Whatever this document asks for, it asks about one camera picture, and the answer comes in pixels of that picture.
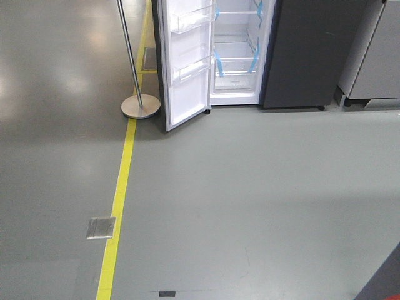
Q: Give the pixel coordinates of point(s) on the fridge door with shelves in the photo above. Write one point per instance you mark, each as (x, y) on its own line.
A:
(184, 39)

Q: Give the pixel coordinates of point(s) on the red yellow apple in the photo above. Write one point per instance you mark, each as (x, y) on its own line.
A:
(393, 297)

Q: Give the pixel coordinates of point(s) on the dark grey fridge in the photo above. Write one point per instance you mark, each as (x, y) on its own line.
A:
(281, 54)

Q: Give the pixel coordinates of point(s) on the silver sign stand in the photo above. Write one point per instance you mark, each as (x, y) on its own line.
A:
(137, 106)

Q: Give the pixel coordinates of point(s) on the metal floor plate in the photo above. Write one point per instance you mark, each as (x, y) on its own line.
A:
(101, 228)

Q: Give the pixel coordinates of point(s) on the grey white cabinet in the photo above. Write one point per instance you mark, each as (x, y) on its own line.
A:
(371, 71)

